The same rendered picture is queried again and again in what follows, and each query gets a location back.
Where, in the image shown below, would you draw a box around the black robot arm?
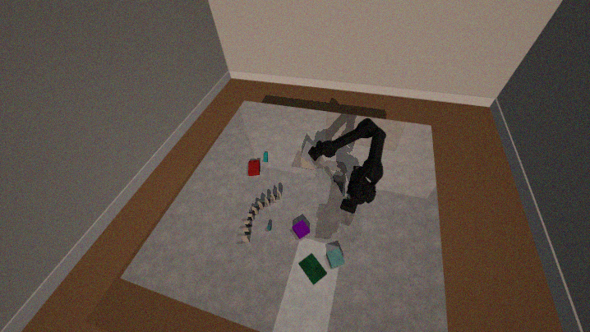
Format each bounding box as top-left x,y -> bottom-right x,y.
308,118 -> 386,205

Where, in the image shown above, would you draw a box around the purple block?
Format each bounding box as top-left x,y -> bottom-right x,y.
293,220 -> 310,239

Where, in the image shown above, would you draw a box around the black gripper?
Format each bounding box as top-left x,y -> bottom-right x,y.
340,183 -> 357,214

